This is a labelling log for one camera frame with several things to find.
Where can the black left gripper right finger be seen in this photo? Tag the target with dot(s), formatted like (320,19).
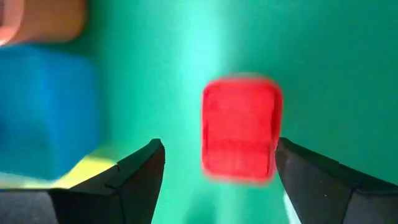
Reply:
(326,193)

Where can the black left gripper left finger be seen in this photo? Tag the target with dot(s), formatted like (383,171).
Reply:
(130,189)

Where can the pink-red spice tin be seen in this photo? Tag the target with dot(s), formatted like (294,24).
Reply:
(239,130)

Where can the yellow-green plastic bin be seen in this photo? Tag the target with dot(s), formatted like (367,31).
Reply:
(88,170)

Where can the teal blue plastic bin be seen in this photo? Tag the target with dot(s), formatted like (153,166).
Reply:
(46,109)

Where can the orange plastic bin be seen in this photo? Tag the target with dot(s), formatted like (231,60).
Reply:
(46,21)

